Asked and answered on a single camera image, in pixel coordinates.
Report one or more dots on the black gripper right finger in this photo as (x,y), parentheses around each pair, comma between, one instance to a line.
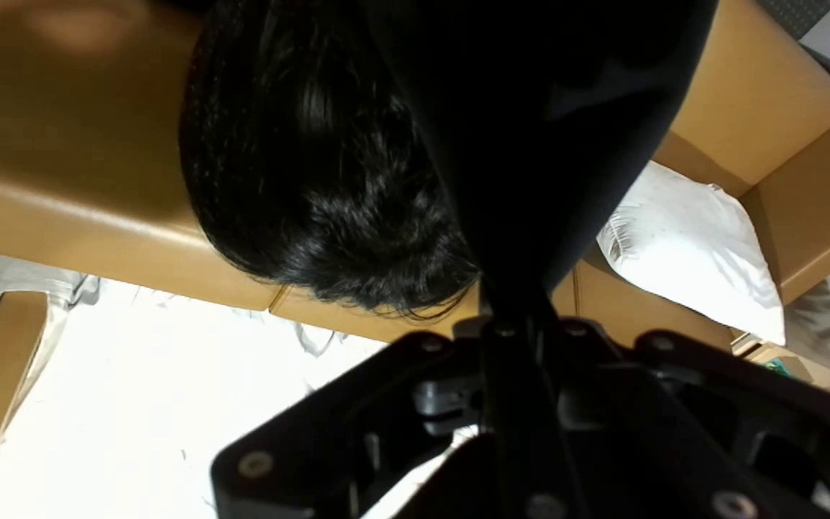
(705,433)

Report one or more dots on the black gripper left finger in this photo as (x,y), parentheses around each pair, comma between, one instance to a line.
(339,450)

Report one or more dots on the white dotted pillow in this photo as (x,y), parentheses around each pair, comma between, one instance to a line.
(693,250)

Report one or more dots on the white bedding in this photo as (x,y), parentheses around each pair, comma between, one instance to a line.
(144,414)

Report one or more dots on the seated person with dark hair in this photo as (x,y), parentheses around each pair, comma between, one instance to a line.
(319,163)

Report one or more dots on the tan leather sofa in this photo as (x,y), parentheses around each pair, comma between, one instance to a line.
(71,117)

